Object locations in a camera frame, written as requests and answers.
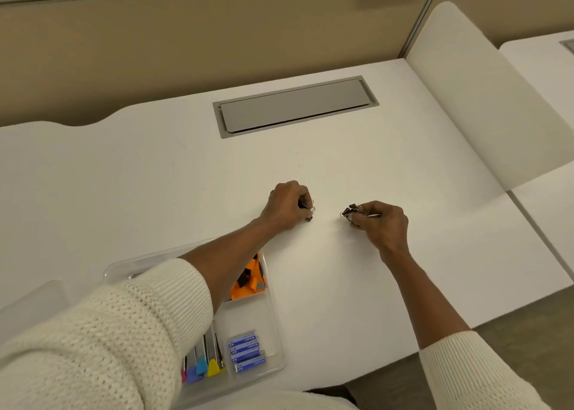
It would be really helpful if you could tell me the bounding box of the person's left hand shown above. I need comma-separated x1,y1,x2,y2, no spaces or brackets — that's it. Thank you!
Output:
259,180,315,235

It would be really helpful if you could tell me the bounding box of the person's right hand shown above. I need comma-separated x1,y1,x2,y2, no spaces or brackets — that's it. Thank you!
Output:
346,200,411,266

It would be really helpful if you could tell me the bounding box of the orange and black lanyard bundle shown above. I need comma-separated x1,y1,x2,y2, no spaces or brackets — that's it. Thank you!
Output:
229,252,268,301

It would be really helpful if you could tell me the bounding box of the clear plastic organizer tray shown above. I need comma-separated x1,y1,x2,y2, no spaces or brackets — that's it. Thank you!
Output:
103,239,287,410

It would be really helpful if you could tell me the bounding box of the blue staple box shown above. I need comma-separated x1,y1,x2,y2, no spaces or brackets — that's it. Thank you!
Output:
229,340,261,357
234,354,268,374
230,347,262,365
227,332,257,348

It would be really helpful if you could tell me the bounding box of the yellow-tipped mini stapler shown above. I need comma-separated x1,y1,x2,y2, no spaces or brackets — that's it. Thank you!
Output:
204,326,225,378

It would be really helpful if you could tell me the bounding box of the blue-tipped mini stapler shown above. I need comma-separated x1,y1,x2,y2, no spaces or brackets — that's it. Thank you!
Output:
195,335,210,377

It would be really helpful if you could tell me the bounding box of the purple-tipped mini stapler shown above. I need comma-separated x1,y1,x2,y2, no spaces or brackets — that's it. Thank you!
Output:
185,347,203,385

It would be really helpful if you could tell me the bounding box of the transparent lid with red dot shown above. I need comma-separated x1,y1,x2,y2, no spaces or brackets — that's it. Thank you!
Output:
0,279,72,348

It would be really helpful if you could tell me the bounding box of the person's right forearm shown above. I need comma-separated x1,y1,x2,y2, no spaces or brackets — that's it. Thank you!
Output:
381,252,555,410

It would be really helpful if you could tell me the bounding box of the person's left forearm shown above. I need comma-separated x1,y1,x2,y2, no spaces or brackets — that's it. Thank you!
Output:
0,219,279,410

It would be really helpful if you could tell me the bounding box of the white table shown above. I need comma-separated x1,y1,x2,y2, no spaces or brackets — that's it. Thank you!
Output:
0,57,574,410

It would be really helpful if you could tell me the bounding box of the white rounded desk divider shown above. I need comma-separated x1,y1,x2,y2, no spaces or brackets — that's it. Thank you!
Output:
405,0,574,192

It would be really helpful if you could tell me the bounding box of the white knit sweater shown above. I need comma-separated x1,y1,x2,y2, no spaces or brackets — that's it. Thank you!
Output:
172,389,359,410

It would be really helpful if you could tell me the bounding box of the white neighbouring desk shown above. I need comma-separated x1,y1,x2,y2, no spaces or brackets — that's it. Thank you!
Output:
499,30,574,283

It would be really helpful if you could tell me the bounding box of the beige neighbouring partition panel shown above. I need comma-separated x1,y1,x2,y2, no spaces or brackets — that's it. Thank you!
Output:
441,0,574,49

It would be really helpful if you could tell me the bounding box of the grey table cable hatch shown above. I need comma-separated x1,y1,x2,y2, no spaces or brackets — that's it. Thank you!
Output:
212,75,380,140

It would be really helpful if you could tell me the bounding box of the grey metal partition post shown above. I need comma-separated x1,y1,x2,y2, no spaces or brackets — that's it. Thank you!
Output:
398,0,445,60

